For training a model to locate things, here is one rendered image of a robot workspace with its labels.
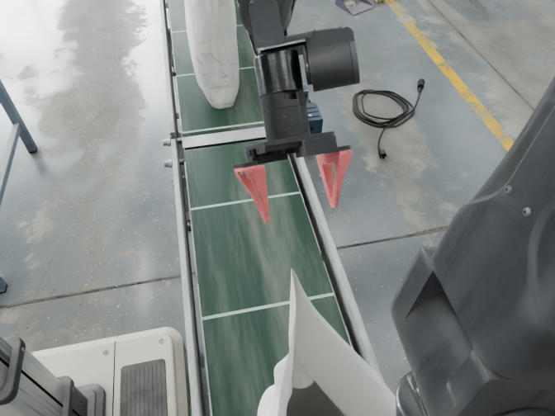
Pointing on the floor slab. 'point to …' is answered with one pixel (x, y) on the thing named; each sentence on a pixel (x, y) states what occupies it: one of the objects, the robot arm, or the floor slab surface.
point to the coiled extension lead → (386, 118)
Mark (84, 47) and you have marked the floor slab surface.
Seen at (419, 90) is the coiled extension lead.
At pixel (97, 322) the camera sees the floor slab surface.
